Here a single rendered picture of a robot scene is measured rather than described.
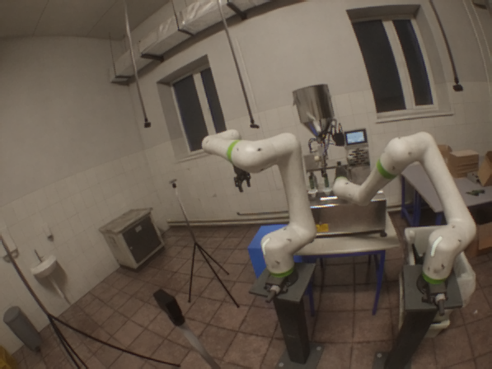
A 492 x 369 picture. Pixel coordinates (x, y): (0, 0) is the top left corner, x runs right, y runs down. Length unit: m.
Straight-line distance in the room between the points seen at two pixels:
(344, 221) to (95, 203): 3.61
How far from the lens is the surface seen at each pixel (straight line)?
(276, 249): 0.88
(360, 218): 1.50
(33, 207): 3.63
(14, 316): 3.45
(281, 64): 3.10
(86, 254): 3.87
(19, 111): 3.93
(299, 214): 0.93
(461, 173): 2.69
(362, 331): 1.92
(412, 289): 0.98
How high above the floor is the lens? 1.63
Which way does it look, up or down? 15 degrees down
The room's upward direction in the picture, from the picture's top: 15 degrees counter-clockwise
